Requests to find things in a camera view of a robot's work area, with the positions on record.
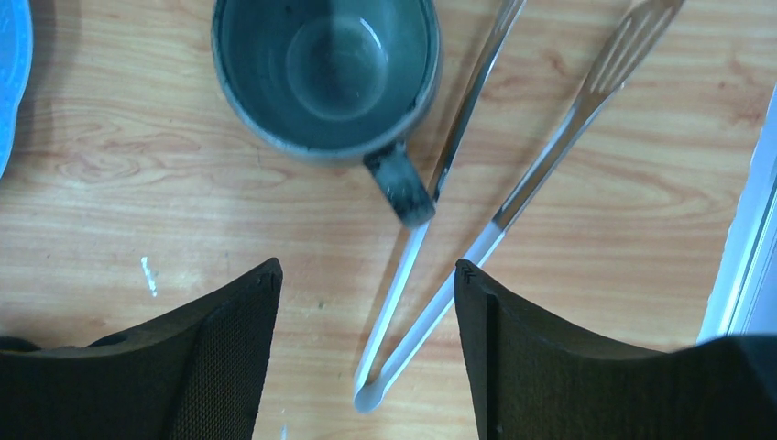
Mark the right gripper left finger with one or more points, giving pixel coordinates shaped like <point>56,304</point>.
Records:
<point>195,372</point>

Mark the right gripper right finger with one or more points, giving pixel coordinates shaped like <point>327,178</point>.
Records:
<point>534,375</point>

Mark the grey ceramic mug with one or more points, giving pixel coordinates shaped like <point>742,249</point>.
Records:
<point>336,83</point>

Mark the blue three-tier cake stand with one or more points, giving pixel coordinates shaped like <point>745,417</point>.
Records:
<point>16,60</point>

